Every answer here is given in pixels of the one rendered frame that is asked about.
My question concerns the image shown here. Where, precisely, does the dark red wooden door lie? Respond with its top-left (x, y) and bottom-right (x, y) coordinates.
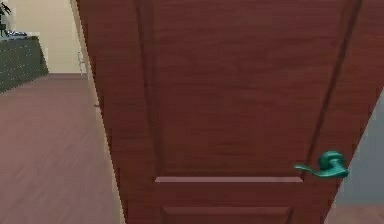
top-left (75, 0), bottom-right (384, 224)

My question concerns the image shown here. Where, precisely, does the dark green chest of drawers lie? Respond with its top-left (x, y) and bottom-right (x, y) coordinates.
top-left (0, 35), bottom-right (50, 94)

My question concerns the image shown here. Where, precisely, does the dark green house plant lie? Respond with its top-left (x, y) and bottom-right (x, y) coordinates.
top-left (0, 2), bottom-right (13, 37)

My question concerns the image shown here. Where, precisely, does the green lever door handle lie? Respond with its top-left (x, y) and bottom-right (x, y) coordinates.
top-left (293, 150), bottom-right (350, 179)

